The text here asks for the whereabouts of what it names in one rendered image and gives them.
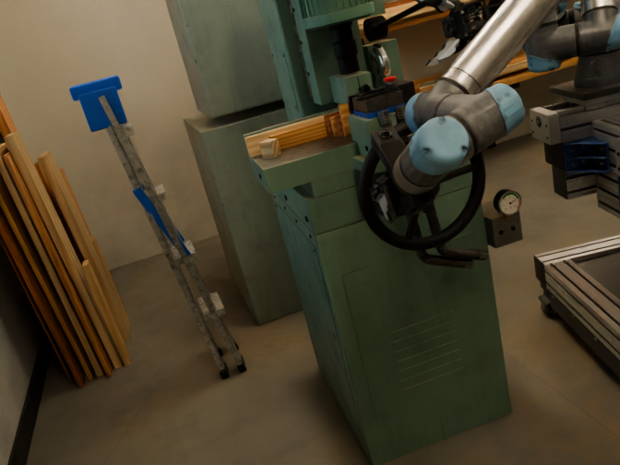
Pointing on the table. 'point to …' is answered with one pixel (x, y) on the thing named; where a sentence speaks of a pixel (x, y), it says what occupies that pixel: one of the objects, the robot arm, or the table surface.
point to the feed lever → (377, 28)
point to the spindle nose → (345, 48)
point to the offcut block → (269, 149)
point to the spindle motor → (333, 12)
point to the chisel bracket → (348, 85)
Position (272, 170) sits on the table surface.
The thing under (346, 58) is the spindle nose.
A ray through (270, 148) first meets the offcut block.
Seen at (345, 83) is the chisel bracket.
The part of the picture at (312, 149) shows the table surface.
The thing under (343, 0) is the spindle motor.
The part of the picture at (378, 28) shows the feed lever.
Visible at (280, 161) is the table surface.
